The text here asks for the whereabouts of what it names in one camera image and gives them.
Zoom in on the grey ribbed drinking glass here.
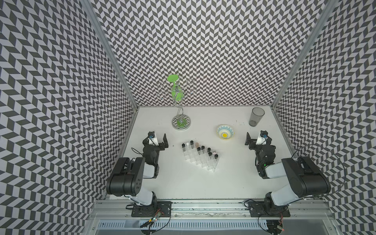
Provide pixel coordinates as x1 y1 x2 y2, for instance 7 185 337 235
249 107 265 127

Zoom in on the yellow blue patterned bowl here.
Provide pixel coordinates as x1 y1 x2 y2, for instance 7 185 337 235
216 124 235 140

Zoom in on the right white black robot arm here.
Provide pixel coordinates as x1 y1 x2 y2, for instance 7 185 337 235
245 130 331 216

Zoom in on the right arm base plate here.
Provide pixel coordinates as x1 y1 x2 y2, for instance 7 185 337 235
247 201 291 218

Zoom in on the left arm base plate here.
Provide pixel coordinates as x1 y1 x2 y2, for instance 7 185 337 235
131 201 172 218

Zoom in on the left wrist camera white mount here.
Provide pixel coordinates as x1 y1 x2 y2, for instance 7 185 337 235
148 136 159 146

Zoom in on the chrome stand with green discs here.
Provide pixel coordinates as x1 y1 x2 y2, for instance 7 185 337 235
157 74 192 131

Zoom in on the clear acrylic lipstick organizer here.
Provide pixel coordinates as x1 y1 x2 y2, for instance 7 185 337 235
181 141 219 172

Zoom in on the aluminium front rail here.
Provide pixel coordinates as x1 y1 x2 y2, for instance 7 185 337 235
88 199 334 220

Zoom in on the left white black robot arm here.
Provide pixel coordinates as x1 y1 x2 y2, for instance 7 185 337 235
106 131 169 211

